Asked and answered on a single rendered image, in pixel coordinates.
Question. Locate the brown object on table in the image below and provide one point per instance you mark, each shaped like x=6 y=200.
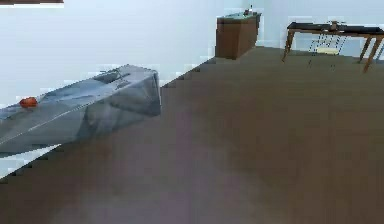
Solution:
x=333 y=25

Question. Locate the grey sink basin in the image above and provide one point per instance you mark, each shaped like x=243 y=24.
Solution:
x=108 y=77

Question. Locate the red tomato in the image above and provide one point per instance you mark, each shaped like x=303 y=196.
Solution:
x=28 y=102

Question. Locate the grey kitchen counter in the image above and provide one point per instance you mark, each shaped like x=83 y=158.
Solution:
x=100 y=106

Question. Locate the dark brown wall frame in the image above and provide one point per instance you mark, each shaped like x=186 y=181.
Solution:
x=31 y=1

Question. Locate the brown cabinet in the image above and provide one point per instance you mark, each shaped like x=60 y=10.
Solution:
x=235 y=36

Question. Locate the black top wooden table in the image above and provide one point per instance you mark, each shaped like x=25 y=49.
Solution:
x=336 y=29

